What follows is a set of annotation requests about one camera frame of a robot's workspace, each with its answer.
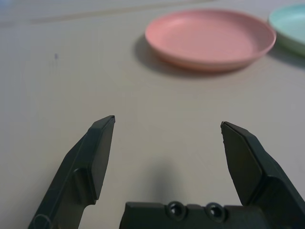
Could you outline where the mint green plastic plate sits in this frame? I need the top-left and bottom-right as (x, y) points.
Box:
(268, 2), (305, 58)

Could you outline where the pink plastic plate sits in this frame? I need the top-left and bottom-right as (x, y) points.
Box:
(144, 9), (277, 72)

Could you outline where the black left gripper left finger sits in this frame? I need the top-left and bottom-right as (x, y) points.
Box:
(28, 115), (116, 229)

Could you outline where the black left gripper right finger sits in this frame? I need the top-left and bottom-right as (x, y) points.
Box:
(220, 121), (305, 229)

